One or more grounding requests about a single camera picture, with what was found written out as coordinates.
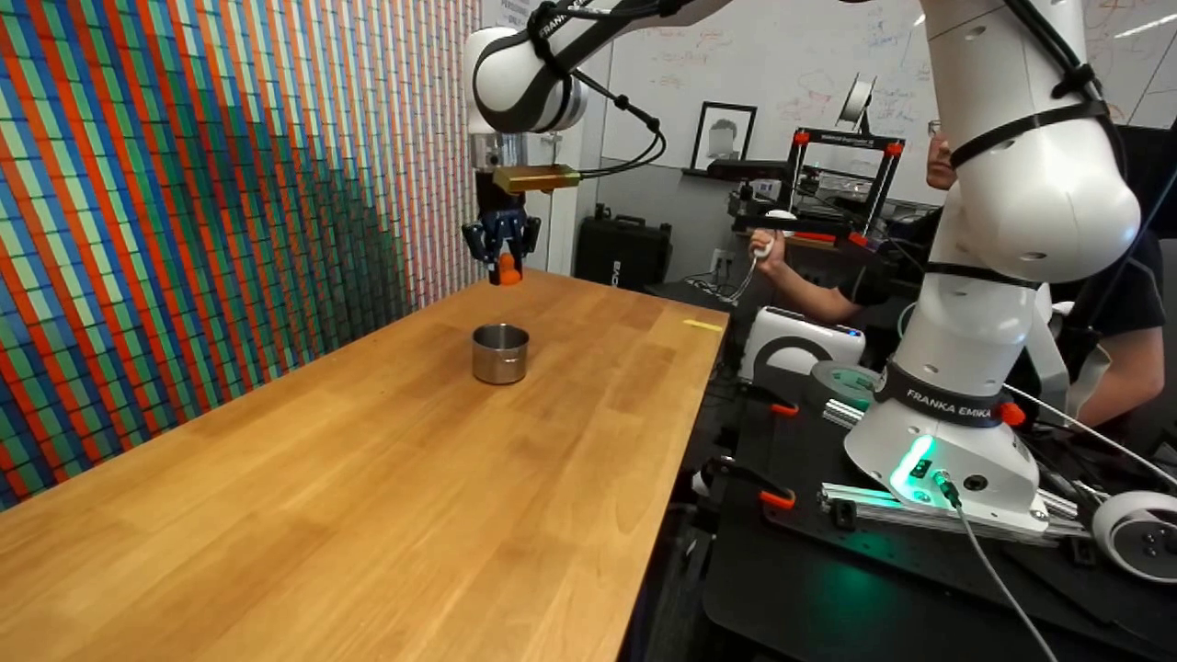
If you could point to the black case on floor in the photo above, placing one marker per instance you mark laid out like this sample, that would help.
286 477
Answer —
617 249

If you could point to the orange rubber duck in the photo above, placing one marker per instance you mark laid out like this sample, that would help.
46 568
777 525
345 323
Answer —
511 269

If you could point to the white box device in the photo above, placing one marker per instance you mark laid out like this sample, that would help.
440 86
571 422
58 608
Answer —
793 345

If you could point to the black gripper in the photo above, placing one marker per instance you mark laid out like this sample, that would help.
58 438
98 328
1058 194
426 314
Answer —
501 218

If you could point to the white round device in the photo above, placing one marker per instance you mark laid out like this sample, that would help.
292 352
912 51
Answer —
1138 530

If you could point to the black and orange 3D printer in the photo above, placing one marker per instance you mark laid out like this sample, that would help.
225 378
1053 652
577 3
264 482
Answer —
829 182

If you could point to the person in black shirt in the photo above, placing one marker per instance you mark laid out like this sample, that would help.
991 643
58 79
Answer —
1120 312

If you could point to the orange black clamp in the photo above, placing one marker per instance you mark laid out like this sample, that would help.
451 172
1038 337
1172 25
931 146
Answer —
766 494

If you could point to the silver metal cup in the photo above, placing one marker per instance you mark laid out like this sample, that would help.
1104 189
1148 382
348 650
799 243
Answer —
497 355

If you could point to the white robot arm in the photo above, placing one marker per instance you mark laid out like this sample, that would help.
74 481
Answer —
1038 199

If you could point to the framed portrait picture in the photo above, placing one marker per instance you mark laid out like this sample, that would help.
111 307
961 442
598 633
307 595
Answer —
723 133

